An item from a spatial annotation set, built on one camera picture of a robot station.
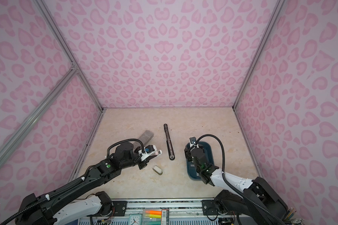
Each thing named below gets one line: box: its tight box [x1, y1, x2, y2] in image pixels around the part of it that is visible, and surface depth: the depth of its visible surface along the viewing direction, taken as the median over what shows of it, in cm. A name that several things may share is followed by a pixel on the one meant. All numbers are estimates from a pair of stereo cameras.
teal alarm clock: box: [128, 213, 143, 225], surface depth 70 cm
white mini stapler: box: [152, 165, 163, 176], surface depth 86 cm
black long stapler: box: [163, 123, 176, 161], surface depth 99 cm
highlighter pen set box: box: [142, 209, 170, 225], surface depth 72 cm
